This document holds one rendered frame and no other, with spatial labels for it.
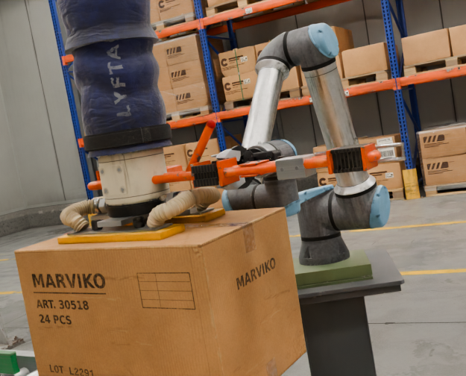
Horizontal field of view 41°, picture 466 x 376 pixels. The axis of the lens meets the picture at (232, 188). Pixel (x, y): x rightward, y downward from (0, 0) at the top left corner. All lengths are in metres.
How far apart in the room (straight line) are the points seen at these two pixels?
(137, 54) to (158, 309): 0.62
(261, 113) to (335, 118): 0.28
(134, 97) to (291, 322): 0.70
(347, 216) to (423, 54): 6.48
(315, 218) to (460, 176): 6.36
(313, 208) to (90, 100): 1.01
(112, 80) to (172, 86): 8.32
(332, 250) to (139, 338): 1.00
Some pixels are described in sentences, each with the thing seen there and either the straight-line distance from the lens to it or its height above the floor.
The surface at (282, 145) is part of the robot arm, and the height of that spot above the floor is 1.27.
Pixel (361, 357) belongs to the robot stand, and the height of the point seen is 0.45.
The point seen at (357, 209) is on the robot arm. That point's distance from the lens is 2.21.
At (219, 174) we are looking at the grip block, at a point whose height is 1.24.
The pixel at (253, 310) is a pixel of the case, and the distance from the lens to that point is 1.50.
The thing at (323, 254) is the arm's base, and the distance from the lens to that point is 2.30.
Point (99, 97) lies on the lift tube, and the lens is 1.57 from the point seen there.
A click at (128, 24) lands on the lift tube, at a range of 1.58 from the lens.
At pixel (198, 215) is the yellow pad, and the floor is 1.14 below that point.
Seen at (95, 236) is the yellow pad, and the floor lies 1.14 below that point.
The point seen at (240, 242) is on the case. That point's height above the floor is 1.08.
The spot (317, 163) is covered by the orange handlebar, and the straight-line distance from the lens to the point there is 1.35.
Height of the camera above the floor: 1.34
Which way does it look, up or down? 5 degrees down
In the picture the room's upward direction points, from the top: 10 degrees counter-clockwise
